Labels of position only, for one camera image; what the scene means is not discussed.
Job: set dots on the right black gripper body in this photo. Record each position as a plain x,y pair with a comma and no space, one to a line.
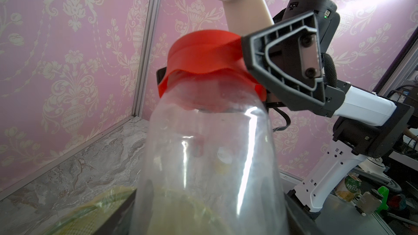
308,83

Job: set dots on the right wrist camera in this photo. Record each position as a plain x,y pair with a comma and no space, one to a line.
247,16

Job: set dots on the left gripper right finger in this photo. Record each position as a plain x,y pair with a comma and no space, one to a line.
299,223

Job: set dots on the red jar lid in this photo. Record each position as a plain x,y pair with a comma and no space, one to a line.
205,52

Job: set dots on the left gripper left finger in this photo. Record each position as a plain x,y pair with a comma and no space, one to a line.
120,220

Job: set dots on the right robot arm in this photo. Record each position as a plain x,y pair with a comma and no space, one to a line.
367,125

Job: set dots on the mesh trash bin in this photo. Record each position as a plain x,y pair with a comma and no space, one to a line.
75,215

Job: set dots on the clear plastic jar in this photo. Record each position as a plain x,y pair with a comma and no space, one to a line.
209,165

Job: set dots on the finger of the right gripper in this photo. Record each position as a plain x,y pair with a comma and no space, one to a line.
296,34

